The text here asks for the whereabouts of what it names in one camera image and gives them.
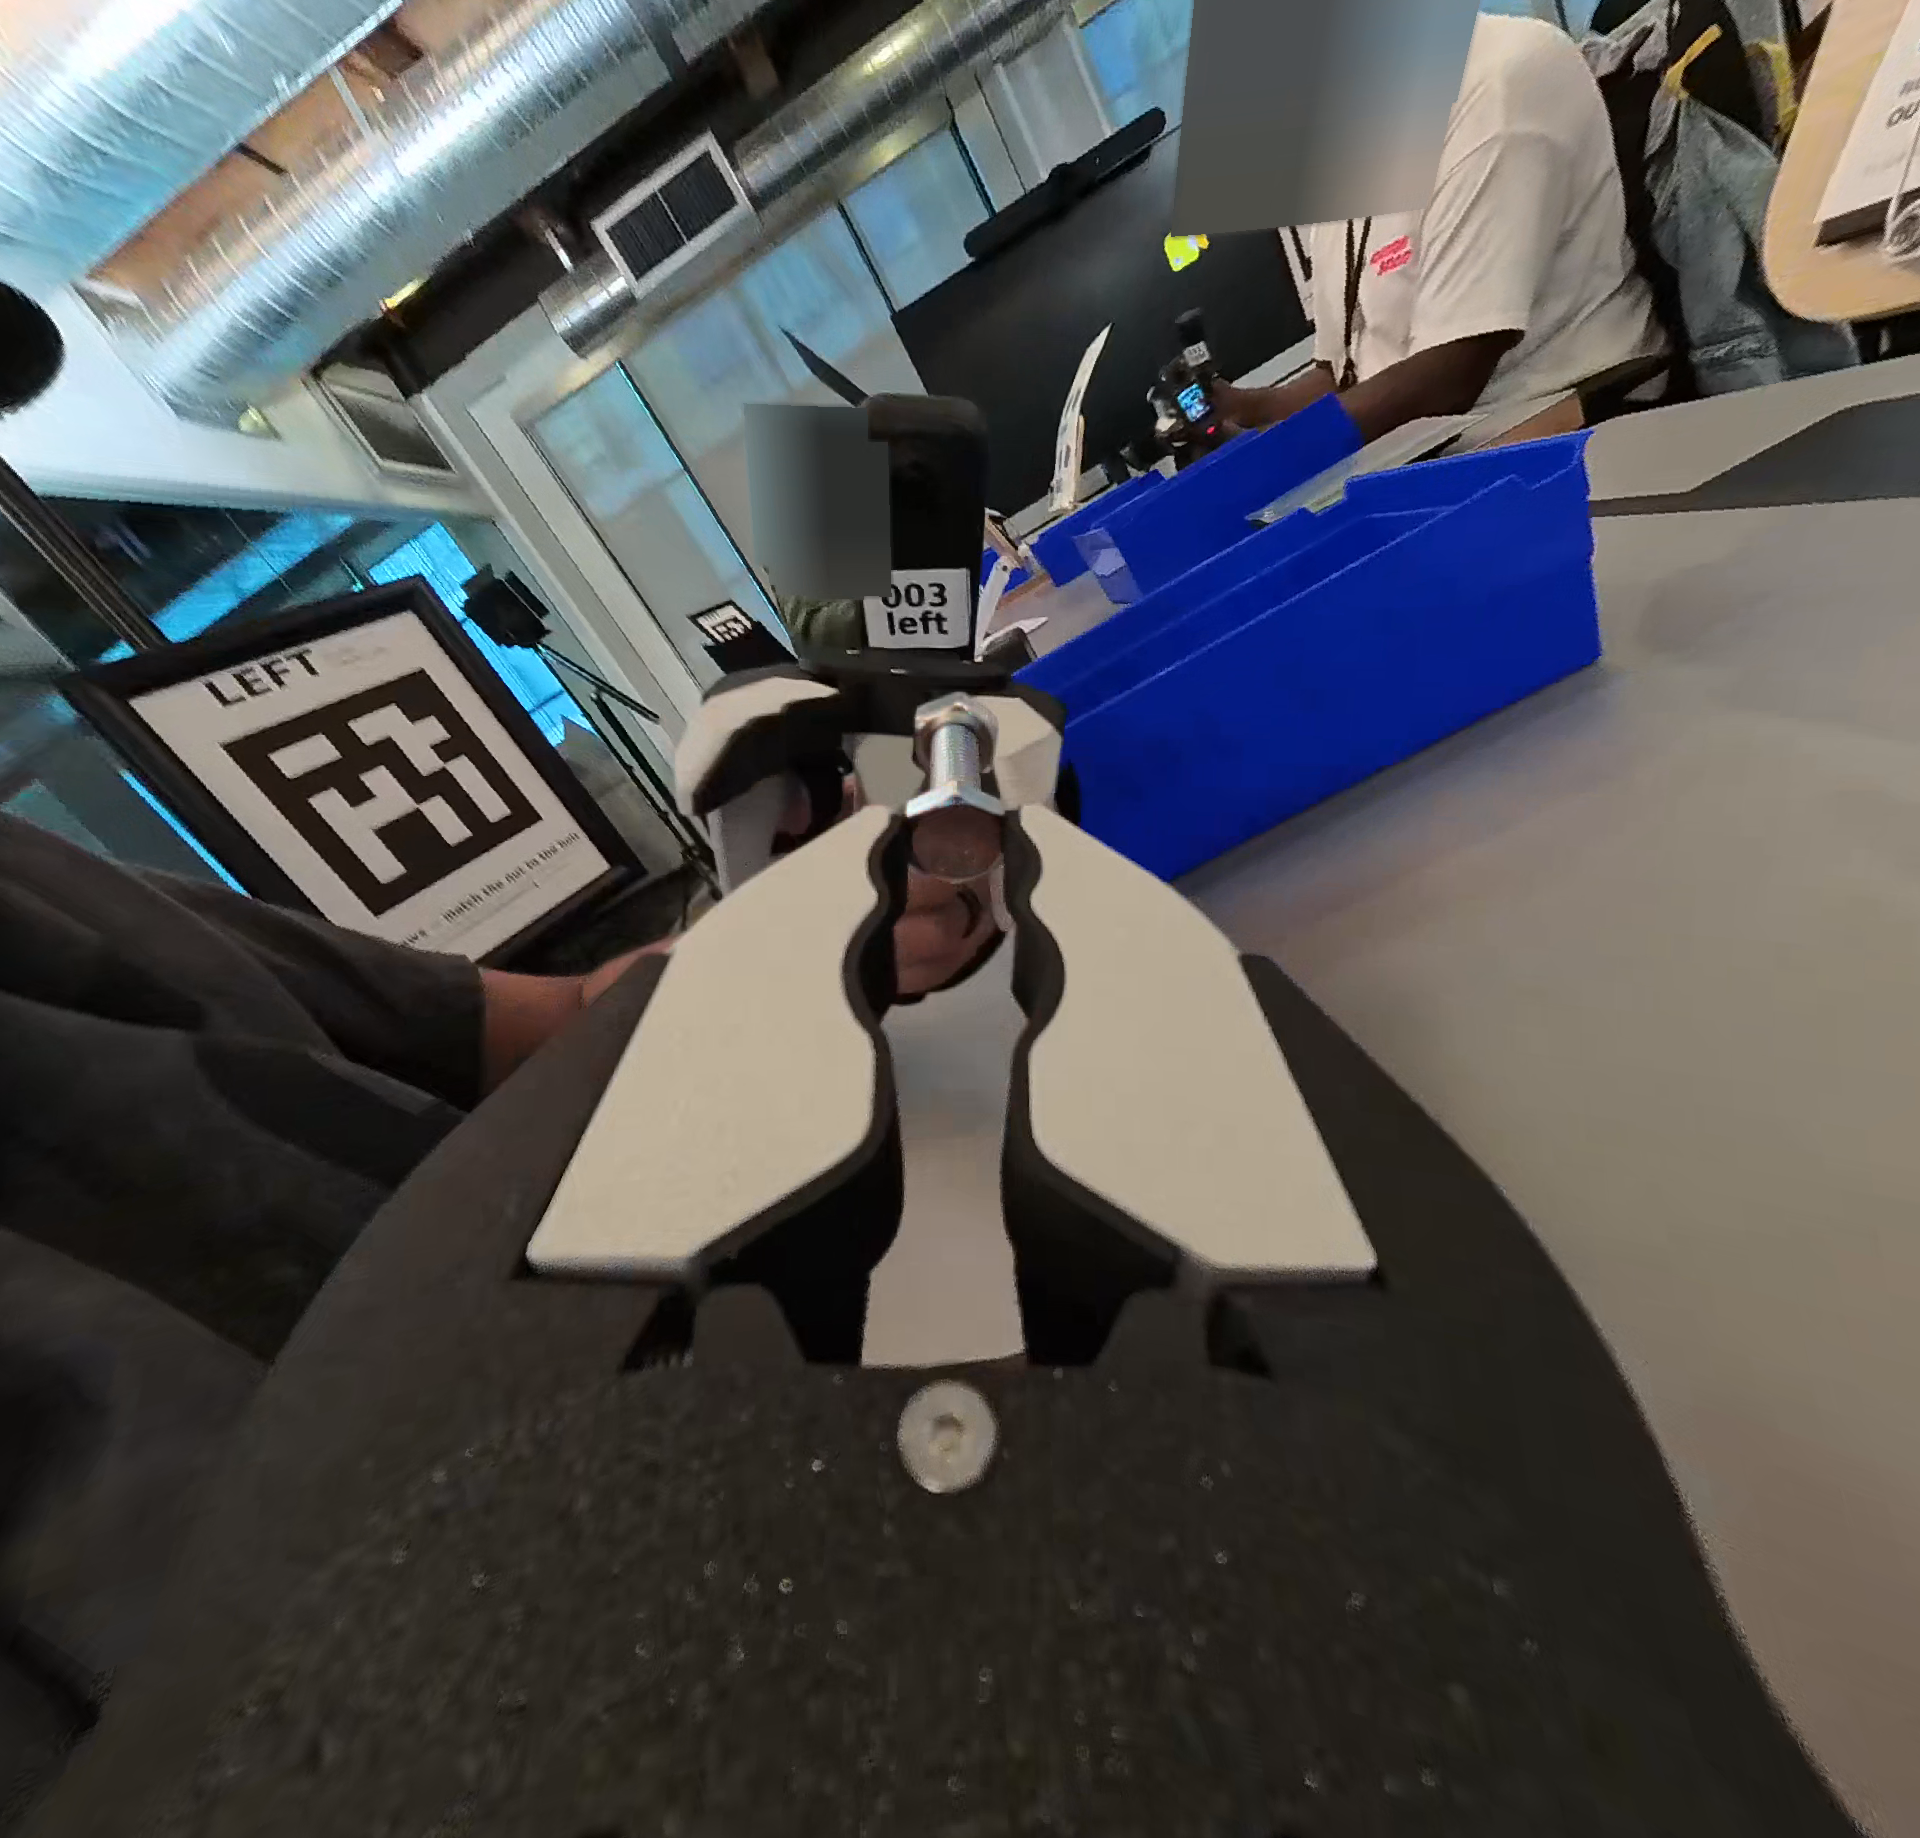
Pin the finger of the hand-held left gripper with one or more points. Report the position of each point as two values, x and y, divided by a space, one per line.
736 735
1030 760

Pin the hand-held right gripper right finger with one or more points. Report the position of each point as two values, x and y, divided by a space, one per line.
1185 1104

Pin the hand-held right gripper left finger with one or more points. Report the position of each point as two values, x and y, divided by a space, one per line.
720 1104

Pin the medium silver hex bolt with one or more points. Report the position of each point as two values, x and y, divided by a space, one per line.
961 765

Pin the blue plastic bin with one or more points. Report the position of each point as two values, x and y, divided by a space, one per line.
1321 625
1200 495

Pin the grey desk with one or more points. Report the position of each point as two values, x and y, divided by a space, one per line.
1651 1044

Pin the person's left hand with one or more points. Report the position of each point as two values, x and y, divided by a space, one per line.
945 946

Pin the clear plastic divider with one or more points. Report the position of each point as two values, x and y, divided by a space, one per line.
1101 565

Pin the black panel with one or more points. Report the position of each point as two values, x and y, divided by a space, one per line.
1081 310

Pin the black soundbar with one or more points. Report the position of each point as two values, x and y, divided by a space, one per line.
1065 185

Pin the white air vent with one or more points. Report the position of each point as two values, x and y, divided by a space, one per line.
670 211

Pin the black disc floor lamp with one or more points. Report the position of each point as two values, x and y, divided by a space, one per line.
22 346

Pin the blue denim jacket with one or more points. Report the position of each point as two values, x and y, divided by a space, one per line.
1710 220

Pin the instruction sheet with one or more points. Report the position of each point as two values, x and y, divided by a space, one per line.
1876 144

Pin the silver spiral air duct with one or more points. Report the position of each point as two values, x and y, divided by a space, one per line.
930 84

